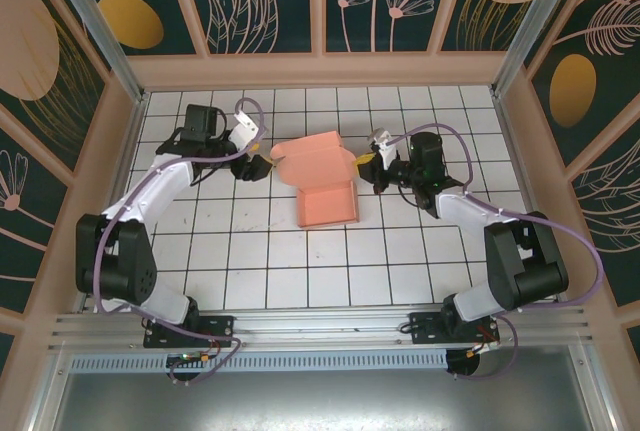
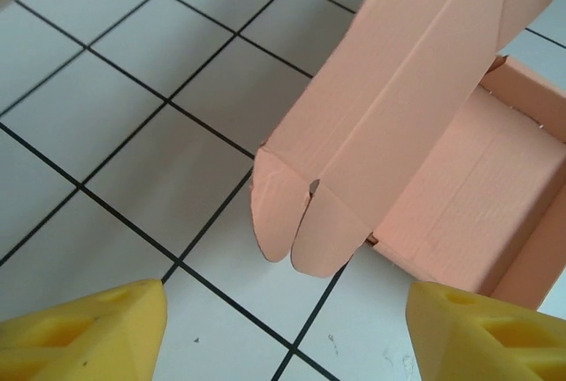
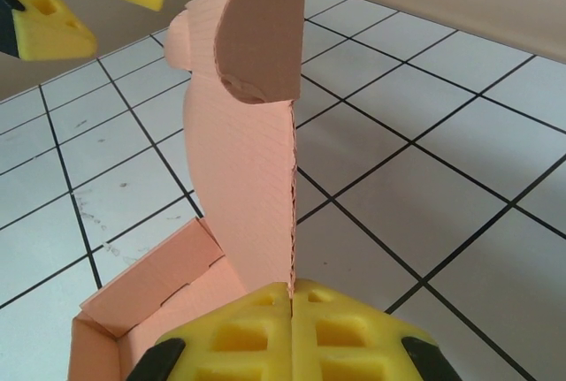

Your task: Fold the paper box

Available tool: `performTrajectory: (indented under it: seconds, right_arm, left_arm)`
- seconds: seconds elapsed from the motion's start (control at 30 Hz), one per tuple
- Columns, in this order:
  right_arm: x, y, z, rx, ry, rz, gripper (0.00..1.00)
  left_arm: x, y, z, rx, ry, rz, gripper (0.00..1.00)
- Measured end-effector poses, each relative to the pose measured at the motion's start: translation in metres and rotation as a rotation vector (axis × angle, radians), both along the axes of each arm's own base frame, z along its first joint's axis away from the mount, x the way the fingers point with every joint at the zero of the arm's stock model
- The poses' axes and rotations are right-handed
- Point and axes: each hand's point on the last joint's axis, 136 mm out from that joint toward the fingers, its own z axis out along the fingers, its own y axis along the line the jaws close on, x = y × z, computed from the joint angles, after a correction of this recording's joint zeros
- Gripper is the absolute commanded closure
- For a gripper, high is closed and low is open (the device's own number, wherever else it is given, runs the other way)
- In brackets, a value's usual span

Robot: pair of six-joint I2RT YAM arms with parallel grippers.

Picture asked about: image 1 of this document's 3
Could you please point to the pink paper box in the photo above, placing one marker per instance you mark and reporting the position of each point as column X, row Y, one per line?
column 325, row 206

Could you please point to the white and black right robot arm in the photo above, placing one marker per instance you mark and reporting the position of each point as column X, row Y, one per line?
column 520, row 261

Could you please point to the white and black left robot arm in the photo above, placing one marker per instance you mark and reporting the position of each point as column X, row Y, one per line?
column 130, row 261

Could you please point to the shiny metal sheet panel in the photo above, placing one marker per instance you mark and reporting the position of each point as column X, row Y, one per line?
column 320, row 401

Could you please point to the aluminium frame post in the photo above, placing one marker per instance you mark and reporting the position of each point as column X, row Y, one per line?
column 100, row 26
column 535, row 26

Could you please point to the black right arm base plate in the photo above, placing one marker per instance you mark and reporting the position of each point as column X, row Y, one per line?
column 422, row 328

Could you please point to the aluminium mounting rail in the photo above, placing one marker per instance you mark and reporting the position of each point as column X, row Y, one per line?
column 320, row 326

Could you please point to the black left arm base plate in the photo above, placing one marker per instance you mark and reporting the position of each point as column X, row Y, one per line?
column 220, row 328

